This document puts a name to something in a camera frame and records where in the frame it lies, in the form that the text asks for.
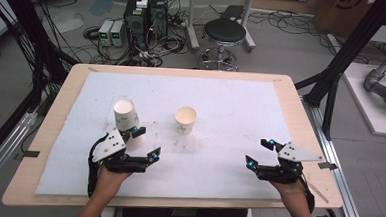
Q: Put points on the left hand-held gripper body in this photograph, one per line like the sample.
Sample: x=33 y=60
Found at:
x=109 y=147

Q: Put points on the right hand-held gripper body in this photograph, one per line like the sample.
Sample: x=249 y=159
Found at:
x=295 y=154

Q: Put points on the stack of white paper cups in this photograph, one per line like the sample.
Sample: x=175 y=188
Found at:
x=127 y=116

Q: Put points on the printed white paper cup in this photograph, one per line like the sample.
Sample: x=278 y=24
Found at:
x=184 y=119

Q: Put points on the person's left hand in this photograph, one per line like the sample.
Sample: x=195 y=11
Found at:
x=110 y=181

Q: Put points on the person's right hand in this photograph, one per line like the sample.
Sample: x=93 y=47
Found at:
x=288 y=190

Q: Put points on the light wooden table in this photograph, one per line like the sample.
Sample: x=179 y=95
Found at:
x=313 y=128

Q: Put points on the black tape piece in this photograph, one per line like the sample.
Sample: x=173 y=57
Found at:
x=327 y=165
x=30 y=154

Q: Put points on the white table leg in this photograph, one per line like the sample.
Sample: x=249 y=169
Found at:
x=107 y=215

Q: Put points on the white table mat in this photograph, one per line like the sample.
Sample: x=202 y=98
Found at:
x=214 y=99

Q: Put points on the white floor board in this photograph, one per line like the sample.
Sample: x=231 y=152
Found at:
x=371 y=111

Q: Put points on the grey power supply unit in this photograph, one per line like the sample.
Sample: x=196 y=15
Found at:
x=118 y=32
x=105 y=32

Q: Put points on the black computer tower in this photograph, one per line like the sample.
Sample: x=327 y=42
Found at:
x=136 y=25
x=158 y=16

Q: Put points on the white stand leg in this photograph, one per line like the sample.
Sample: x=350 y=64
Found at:
x=191 y=28
x=248 y=28

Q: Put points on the black round stool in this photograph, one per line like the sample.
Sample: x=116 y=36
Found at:
x=224 y=31

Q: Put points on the white box on tower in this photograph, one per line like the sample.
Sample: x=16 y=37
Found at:
x=142 y=0

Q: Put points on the black flat pad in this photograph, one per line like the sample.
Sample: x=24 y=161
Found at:
x=232 y=12

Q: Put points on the cardboard box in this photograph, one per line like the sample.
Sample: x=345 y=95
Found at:
x=346 y=13

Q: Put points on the aluminium floor rail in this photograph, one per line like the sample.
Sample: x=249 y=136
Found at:
x=5 y=148
x=340 y=183

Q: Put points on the black metal frame post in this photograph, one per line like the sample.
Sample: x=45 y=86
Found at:
x=347 y=53

